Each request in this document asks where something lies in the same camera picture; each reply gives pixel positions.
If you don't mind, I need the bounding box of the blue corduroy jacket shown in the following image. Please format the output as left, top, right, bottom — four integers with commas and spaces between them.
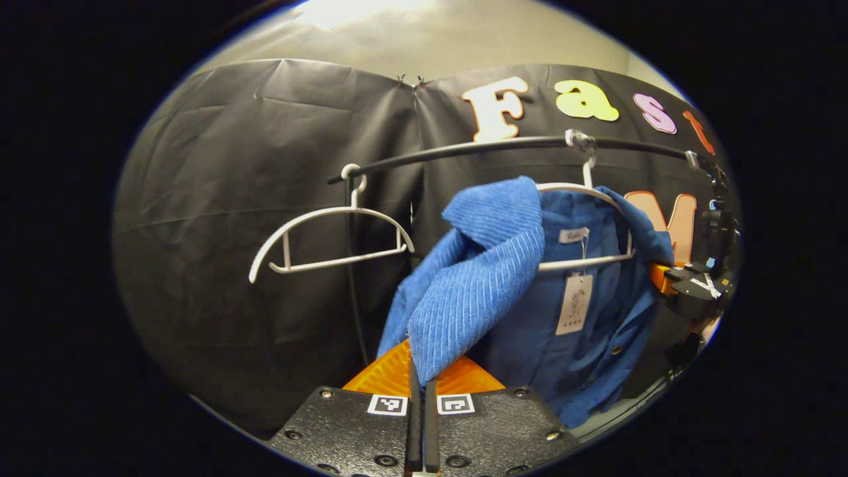
376, 176, 675, 430

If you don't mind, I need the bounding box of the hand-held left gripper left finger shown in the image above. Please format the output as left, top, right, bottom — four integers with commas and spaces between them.
267, 339, 423, 477

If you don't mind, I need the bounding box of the black clothes rack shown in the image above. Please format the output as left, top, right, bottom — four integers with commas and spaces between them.
327, 136, 693, 368

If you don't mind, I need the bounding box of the white clothes hanger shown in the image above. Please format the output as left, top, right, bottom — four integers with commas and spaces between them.
537, 129, 637, 272
249, 164, 415, 284

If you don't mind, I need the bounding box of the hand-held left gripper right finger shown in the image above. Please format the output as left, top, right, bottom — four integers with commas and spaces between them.
423, 356, 582, 476

